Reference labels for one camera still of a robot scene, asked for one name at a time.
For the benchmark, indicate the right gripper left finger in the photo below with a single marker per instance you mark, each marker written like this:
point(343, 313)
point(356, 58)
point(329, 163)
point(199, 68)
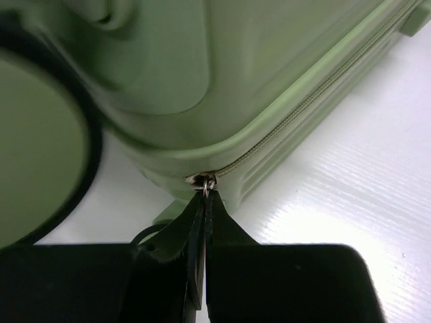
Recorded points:
point(173, 259)

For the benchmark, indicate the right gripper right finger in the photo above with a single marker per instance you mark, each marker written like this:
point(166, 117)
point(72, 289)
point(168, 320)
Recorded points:
point(220, 230)

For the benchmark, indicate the green hard-shell suitcase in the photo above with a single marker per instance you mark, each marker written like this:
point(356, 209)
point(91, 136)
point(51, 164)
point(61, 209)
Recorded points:
point(189, 88)

